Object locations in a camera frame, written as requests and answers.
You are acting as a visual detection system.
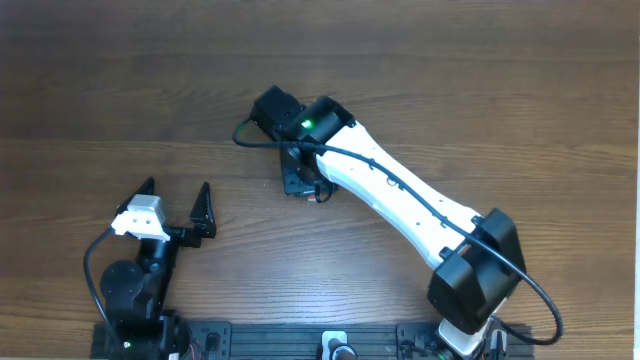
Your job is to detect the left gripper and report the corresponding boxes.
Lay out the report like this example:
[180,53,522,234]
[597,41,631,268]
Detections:
[115,176,218,250]

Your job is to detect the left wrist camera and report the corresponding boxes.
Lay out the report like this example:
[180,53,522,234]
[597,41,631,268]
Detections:
[110,193,172,243]

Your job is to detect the mounting rail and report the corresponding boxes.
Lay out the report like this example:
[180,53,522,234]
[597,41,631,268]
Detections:
[91,319,536,360]

